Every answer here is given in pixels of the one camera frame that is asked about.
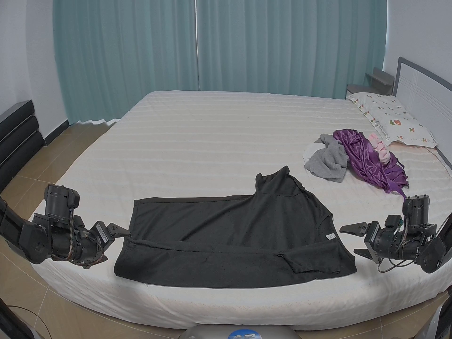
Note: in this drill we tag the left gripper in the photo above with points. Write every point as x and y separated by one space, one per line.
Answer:
91 242

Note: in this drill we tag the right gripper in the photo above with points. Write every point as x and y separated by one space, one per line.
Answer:
386 245

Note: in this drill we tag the black T-shirt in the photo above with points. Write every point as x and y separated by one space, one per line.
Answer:
229 231

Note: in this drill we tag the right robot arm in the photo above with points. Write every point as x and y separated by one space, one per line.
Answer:
430 249

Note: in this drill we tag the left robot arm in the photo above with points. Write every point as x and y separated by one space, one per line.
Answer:
31 238

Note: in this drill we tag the bed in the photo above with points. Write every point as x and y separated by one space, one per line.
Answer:
212 136

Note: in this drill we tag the purple garment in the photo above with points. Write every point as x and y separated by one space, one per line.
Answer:
367 164

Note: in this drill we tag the grey garment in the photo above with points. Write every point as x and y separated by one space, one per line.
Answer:
328 164

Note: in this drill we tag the pink garment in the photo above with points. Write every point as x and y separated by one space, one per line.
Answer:
381 150

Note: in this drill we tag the white garment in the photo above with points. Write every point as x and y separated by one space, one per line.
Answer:
312 151

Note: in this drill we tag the white printed pillow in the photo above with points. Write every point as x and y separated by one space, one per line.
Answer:
392 118

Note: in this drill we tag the black chest of drawers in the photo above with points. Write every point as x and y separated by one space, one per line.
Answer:
17 143

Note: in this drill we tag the grey bedside table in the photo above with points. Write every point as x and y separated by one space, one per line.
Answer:
379 78

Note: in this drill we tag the blue-green curtain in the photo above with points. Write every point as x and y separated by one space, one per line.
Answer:
289 37
123 48

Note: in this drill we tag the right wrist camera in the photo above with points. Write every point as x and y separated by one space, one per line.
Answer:
393 223

